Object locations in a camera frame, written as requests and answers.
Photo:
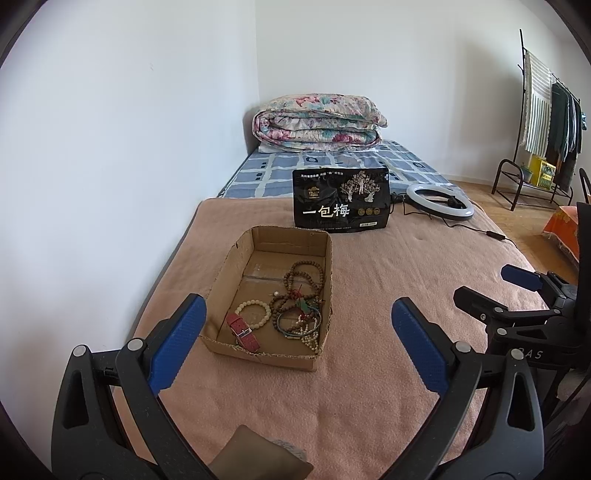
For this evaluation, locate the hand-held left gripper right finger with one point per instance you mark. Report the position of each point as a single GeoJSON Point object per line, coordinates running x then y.
{"type": "Point", "coordinates": [418, 341]}

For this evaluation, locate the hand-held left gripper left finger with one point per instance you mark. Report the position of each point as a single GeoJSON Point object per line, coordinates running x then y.
{"type": "Point", "coordinates": [178, 341]}

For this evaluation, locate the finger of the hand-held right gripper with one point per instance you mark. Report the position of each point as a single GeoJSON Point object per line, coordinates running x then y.
{"type": "Point", "coordinates": [521, 276]}
{"type": "Point", "coordinates": [475, 302]}

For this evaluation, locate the cardboard box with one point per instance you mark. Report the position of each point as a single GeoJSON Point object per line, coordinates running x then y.
{"type": "Point", "coordinates": [268, 357]}

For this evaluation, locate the blue bangle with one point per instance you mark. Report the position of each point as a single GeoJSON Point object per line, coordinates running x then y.
{"type": "Point", "coordinates": [292, 332]}

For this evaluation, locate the yellow box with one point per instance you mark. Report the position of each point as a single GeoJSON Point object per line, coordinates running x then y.
{"type": "Point", "coordinates": [542, 171]}

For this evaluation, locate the black clothes rack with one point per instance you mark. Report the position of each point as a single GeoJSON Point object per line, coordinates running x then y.
{"type": "Point", "coordinates": [508, 160]}

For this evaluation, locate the black light stand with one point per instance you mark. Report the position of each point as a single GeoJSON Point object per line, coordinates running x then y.
{"type": "Point", "coordinates": [398, 198]}

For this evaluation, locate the brown cloth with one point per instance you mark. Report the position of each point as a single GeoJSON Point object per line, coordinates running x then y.
{"type": "Point", "coordinates": [249, 457]}

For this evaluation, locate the dark hanging clothes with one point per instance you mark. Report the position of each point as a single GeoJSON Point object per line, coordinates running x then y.
{"type": "Point", "coordinates": [561, 124]}

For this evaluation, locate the black snack bag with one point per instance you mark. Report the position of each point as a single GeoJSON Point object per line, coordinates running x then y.
{"type": "Point", "coordinates": [323, 212]}

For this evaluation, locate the striped hanging cloth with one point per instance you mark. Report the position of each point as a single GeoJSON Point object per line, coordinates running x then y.
{"type": "Point", "coordinates": [538, 110]}

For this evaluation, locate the blue checked bed sheet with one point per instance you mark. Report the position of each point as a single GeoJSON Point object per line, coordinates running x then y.
{"type": "Point", "coordinates": [277, 170]}

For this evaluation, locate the floral folded quilt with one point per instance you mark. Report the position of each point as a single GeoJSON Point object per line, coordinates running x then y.
{"type": "Point", "coordinates": [318, 124]}

